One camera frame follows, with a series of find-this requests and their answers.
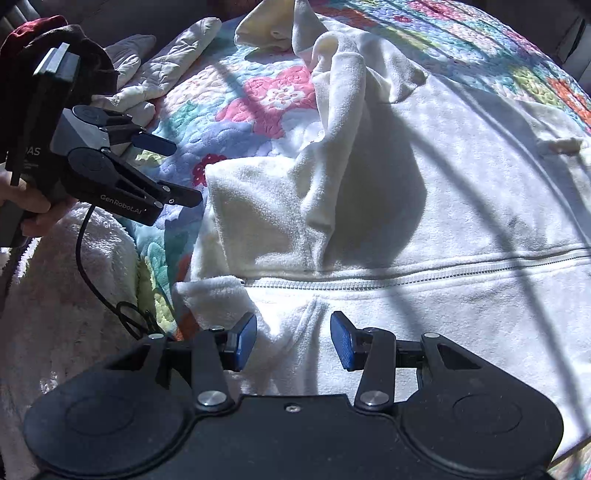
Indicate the white quilted jacket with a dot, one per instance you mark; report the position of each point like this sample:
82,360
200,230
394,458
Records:
175,60

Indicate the fluffy white blanket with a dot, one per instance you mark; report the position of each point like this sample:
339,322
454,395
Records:
55,314

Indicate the white fleece jacket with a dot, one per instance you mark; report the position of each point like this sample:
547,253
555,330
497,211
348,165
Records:
461,207

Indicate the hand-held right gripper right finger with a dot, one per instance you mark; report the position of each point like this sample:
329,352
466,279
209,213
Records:
344,341

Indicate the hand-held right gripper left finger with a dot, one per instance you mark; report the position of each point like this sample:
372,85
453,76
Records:
244,341

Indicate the floral quilted bedspread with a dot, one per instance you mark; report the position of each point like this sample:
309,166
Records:
258,101

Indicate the person's left hand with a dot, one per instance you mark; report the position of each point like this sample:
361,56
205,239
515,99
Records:
23,196

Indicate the dark maroon cloth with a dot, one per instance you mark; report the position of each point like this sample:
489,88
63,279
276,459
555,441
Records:
27,34

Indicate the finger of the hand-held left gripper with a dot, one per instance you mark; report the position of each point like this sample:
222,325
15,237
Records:
157,144
147,194

